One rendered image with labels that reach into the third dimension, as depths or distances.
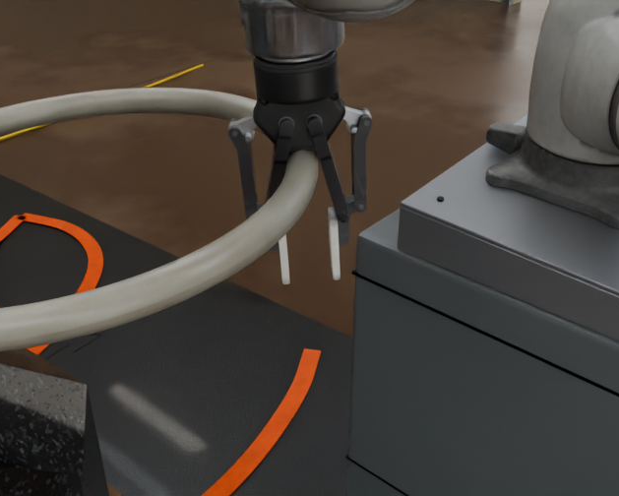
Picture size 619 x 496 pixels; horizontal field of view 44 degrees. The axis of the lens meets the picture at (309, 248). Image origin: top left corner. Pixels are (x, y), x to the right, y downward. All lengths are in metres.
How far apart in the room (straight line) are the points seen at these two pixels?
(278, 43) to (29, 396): 0.53
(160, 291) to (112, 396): 1.40
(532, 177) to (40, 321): 0.61
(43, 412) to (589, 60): 0.73
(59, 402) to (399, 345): 0.43
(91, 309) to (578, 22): 0.57
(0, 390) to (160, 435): 0.92
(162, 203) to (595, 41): 2.11
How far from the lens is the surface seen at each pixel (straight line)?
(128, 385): 1.97
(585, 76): 0.86
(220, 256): 0.57
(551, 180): 0.94
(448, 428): 1.04
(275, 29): 0.65
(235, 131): 0.71
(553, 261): 0.84
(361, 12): 0.47
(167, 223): 2.64
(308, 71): 0.67
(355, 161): 0.73
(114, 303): 0.55
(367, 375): 1.08
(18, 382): 0.97
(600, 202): 0.92
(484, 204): 0.92
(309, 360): 1.98
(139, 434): 1.84
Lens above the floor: 1.29
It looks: 32 degrees down
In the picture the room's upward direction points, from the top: straight up
